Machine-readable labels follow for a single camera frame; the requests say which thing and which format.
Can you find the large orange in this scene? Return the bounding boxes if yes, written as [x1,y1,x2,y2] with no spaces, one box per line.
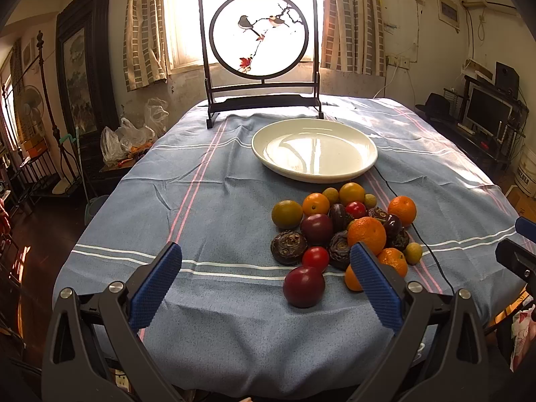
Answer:
[347,217,387,255]

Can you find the red tomato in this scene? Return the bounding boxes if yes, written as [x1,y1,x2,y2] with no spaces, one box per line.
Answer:
[301,246,330,272]

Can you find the large dark red plum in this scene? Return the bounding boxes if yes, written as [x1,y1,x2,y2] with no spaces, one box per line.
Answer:
[282,266,325,308]

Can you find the white bucket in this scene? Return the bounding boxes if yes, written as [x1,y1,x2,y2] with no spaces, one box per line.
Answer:
[514,145,536,198]

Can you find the small green lime fruit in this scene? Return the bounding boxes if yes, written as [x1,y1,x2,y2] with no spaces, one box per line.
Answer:
[403,242,423,266]

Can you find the mandarin orange right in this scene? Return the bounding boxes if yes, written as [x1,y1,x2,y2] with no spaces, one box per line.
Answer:
[388,195,417,227]

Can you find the brown wrinkled fruit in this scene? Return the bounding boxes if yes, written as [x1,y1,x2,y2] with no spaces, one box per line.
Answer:
[270,230,308,266]

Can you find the yellow orange fruit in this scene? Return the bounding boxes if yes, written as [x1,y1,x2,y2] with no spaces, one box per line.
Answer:
[339,183,366,206]

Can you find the small mandarin orange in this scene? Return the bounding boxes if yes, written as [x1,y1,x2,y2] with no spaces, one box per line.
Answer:
[301,192,331,216]

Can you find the computer monitor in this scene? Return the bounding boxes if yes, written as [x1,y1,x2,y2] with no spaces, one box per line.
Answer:
[465,85,513,141]

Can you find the yellow-green round fruit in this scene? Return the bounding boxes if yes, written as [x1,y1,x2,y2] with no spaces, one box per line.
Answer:
[271,200,304,229]

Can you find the black hat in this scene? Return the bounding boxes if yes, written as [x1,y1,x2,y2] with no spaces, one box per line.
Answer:
[415,92,452,120]

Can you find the blue striped tablecloth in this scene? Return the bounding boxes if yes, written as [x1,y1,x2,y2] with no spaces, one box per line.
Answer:
[55,96,523,398]

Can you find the plastic bags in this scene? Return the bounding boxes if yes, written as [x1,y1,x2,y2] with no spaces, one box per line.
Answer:
[100,98,169,166]

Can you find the black coat stand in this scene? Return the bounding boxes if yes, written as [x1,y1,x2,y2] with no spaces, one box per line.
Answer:
[35,29,81,195]

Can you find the white oval plate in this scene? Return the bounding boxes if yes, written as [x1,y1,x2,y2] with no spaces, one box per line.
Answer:
[252,118,379,183]

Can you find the left striped curtain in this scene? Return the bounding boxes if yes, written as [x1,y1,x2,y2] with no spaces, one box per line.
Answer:
[123,0,167,92]

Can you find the striped curtain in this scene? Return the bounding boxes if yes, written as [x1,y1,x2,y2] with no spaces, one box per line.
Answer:
[321,0,386,76]
[123,0,167,92]

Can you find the right striped curtain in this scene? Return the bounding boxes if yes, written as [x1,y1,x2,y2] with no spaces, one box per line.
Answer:
[321,0,386,76]

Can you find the black cable on table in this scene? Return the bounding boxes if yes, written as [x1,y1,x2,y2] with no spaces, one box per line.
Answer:
[372,165,457,296]

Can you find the dark framed wall painting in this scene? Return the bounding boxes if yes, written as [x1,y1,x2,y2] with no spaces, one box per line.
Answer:
[55,0,118,138]

